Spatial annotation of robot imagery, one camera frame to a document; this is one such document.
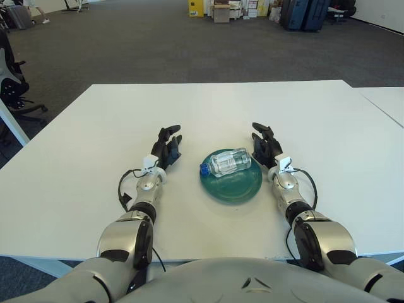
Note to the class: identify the grey suitcase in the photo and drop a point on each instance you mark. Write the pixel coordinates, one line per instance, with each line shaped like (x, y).
(19, 17)

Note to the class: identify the white bag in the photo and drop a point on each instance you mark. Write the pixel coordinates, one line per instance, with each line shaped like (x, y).
(275, 14)

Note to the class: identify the grey robot torso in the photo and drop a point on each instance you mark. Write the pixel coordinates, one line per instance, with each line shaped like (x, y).
(252, 284)

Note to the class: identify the yellow cabinet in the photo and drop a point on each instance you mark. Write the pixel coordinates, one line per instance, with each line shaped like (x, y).
(196, 8)

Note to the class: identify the white shelf unit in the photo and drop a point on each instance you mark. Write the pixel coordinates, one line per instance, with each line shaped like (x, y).
(238, 11)

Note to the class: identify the person legs white shoes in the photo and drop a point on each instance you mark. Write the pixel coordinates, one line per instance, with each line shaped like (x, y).
(41, 12)

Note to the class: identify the brown cardboard box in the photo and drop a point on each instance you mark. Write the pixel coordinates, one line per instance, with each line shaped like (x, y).
(221, 15)

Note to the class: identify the blue suitcase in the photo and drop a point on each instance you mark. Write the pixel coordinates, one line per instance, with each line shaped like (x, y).
(293, 14)

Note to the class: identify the white desk leg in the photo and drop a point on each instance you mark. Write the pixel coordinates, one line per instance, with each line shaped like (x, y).
(15, 126)

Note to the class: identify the black office chair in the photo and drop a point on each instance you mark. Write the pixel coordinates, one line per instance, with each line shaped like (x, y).
(14, 88)

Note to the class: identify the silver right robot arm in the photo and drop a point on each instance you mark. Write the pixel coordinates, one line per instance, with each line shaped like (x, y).
(325, 236)

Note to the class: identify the clear plastic bottle blue cap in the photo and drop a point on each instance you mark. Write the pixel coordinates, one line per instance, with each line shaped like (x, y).
(228, 162)

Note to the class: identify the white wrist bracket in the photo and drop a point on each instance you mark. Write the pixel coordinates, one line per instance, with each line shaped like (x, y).
(150, 161)
(285, 164)

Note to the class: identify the stack of white boxes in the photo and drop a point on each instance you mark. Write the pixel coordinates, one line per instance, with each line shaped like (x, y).
(257, 8)

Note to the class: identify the dark navy suitcase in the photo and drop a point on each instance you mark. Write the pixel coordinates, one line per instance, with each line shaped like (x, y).
(317, 14)

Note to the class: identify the black stand legs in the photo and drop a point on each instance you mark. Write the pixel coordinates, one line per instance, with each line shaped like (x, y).
(74, 5)

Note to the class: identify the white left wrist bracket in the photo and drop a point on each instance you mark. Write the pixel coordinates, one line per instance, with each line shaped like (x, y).
(150, 161)

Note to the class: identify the green round plate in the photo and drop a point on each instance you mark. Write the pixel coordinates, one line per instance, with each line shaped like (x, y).
(233, 189)

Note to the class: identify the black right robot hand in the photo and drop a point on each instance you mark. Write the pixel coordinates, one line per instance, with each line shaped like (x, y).
(268, 150)

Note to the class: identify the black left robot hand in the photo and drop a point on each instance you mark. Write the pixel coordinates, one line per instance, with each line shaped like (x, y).
(164, 150)

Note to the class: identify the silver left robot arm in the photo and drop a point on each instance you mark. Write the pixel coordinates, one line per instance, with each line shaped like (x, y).
(126, 233)

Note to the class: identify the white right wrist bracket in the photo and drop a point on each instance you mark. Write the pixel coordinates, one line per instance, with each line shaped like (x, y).
(285, 164)

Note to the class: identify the distant black chair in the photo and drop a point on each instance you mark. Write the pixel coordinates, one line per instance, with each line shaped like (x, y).
(341, 11)

